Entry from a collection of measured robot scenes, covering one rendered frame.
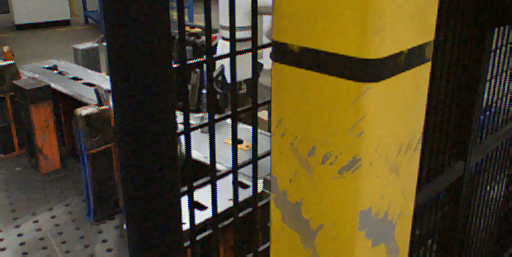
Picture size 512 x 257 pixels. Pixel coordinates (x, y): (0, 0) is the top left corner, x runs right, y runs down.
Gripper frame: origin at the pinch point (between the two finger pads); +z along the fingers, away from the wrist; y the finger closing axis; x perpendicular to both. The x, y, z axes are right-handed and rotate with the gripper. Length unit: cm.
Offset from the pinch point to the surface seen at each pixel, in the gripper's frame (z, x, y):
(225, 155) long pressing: 12.1, 2.4, 6.9
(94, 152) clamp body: 20.1, -38.1, 19.8
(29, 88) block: 9, -76, 20
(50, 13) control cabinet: 91, -679, -262
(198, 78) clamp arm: 4.2, -31.0, -13.2
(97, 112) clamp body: 8.6, -37.9, 17.6
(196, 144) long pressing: 12.2, -7.7, 7.6
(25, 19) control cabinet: 97, -689, -227
